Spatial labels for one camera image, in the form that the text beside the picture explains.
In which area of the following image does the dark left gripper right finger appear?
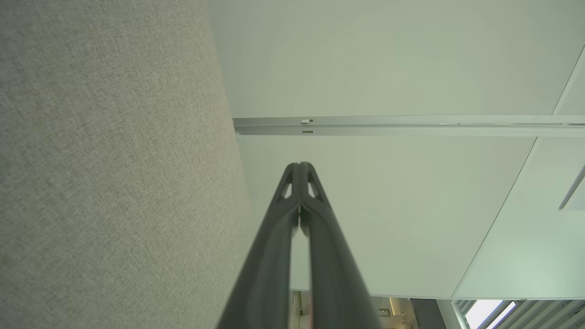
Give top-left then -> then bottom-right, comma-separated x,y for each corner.
299,161 -> 382,329

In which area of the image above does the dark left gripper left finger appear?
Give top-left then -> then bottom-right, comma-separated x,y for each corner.
217,162 -> 302,329

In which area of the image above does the window with grey blinds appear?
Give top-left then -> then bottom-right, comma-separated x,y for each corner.
452,299 -> 585,329

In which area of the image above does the grey metal bar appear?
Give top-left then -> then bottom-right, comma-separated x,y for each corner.
558,164 -> 585,211

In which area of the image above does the grey metal partition post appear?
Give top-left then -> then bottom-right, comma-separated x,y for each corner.
233,114 -> 585,138

